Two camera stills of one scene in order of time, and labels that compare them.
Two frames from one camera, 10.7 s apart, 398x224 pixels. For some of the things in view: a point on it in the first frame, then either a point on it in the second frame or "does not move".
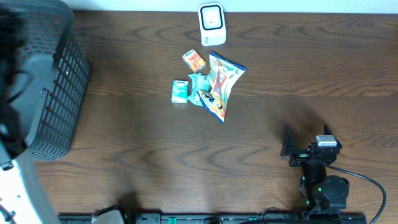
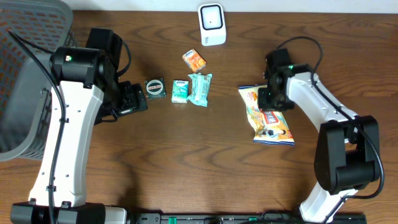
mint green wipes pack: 199,82 does not move
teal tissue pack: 180,91 does not move
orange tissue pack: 194,60 does not move
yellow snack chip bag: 223,73 → 270,127
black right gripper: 300,155 → 263,105
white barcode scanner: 212,23 does not move
